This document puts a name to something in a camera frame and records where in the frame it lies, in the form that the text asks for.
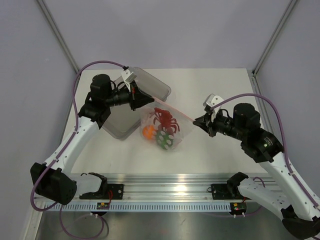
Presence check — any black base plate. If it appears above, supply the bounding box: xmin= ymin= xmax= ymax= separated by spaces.
xmin=206 ymin=183 xmax=251 ymax=201
xmin=79 ymin=183 xmax=124 ymax=200

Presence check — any orange fruit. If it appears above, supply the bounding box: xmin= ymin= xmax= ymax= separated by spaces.
xmin=142 ymin=125 xmax=157 ymax=140

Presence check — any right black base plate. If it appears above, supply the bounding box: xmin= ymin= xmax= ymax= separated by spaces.
xmin=206 ymin=183 xmax=251 ymax=201

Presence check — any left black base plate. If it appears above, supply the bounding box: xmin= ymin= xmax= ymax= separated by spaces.
xmin=79 ymin=183 xmax=124 ymax=200

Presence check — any clear grey plastic container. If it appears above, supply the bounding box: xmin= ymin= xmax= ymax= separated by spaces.
xmin=101 ymin=66 xmax=172 ymax=141

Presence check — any green bell pepper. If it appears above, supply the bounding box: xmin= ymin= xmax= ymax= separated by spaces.
xmin=155 ymin=130 xmax=174 ymax=150

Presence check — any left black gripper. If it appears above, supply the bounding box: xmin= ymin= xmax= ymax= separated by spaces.
xmin=104 ymin=80 xmax=154 ymax=111

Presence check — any white slotted cable duct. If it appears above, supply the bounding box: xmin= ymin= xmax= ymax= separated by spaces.
xmin=50 ymin=201 xmax=231 ymax=213

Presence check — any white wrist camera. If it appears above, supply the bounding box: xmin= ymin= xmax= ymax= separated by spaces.
xmin=121 ymin=66 xmax=137 ymax=92
xmin=203 ymin=94 xmax=224 ymax=122

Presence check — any left aluminium frame post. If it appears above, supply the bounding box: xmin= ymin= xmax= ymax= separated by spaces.
xmin=35 ymin=0 xmax=80 ymax=73

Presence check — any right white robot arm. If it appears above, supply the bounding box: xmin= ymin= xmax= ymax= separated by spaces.
xmin=193 ymin=103 xmax=320 ymax=240

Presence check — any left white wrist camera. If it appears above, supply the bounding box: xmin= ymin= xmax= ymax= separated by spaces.
xmin=121 ymin=66 xmax=137 ymax=92

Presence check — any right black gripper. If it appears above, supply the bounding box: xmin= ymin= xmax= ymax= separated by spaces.
xmin=194 ymin=108 xmax=248 ymax=141

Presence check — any right aluminium frame post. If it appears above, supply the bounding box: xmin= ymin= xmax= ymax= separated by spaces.
xmin=252 ymin=0 xmax=300 ymax=77

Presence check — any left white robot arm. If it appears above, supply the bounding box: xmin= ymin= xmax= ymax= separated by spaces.
xmin=30 ymin=70 xmax=154 ymax=206

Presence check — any clear zip top bag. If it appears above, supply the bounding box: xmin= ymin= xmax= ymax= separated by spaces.
xmin=139 ymin=98 xmax=194 ymax=151

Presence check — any aluminium mounting rail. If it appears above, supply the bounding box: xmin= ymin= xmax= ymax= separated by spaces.
xmin=33 ymin=173 xmax=273 ymax=202

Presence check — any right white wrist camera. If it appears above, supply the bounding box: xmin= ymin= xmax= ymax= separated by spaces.
xmin=203 ymin=94 xmax=224 ymax=122

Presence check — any aluminium frame post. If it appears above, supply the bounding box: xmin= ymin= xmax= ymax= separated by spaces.
xmin=252 ymin=0 xmax=300 ymax=77
xmin=35 ymin=0 xmax=80 ymax=73

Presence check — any red toy lobster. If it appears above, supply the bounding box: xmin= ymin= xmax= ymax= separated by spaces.
xmin=149 ymin=107 xmax=180 ymax=136

